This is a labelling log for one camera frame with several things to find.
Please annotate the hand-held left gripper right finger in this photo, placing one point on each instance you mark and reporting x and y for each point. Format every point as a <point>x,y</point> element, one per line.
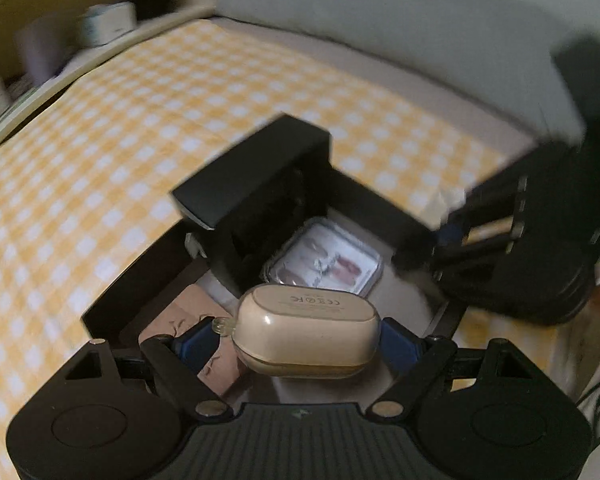
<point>400,345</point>

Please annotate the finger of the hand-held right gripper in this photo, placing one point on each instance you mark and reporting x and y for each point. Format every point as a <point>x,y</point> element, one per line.
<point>460,260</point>
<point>485,200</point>

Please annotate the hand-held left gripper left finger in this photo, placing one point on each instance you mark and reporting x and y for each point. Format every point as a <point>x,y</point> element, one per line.
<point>200,347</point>

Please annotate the carved wooden block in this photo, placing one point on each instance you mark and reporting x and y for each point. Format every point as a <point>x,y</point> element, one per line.
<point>180,320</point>

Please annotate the large black box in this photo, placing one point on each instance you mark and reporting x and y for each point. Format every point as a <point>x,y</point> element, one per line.
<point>410,210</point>

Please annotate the beige earbud case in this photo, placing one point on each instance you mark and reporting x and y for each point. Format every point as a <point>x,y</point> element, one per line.
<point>305,330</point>

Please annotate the clear fake nail case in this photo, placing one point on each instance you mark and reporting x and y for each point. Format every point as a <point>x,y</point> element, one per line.
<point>325,260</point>

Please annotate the small black cube box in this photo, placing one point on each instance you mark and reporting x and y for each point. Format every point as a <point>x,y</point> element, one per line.
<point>260,195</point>

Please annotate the yellow checkered blanket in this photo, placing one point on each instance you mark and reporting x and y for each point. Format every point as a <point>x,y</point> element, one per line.
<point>105,170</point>

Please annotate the grey pillow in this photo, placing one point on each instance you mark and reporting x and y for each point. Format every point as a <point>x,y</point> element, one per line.
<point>380,20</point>

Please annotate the white tissue box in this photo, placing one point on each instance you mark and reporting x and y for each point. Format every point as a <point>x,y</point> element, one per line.
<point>107,22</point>

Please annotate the lilac upright box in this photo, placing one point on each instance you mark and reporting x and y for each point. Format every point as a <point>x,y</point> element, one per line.
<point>37,47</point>

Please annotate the long wooden shelf unit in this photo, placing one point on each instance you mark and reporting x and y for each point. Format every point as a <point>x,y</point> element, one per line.
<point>10,5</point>

